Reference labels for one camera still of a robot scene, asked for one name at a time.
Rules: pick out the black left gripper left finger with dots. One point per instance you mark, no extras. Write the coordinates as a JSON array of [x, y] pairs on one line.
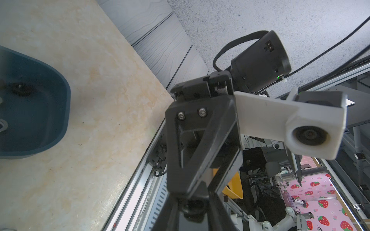
[[168, 219]]

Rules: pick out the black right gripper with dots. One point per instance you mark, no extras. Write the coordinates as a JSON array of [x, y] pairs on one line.
[[198, 128]]

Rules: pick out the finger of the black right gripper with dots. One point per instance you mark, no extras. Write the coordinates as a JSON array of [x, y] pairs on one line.
[[228, 161]]

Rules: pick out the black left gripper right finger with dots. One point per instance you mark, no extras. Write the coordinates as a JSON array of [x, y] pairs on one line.
[[218, 218]]

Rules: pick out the teal plastic storage box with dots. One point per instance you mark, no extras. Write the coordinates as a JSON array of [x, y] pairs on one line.
[[36, 122]]

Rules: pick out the black hex nut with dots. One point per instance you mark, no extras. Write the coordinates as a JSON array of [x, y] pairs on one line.
[[21, 89], [194, 210]]

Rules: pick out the silver hex nut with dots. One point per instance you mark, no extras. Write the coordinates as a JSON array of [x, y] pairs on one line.
[[3, 125]]

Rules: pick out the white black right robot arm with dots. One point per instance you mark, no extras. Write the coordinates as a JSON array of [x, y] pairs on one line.
[[254, 70]]

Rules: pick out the yellow plastic object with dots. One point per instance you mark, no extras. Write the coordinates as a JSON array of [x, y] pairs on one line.
[[234, 188]]

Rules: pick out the pink strawberry pattern cloth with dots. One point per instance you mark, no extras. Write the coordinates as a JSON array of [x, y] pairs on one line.
[[323, 202]]

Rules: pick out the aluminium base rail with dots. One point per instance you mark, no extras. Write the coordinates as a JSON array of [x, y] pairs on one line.
[[140, 203]]

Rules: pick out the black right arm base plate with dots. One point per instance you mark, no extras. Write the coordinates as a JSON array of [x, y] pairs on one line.
[[158, 157]]

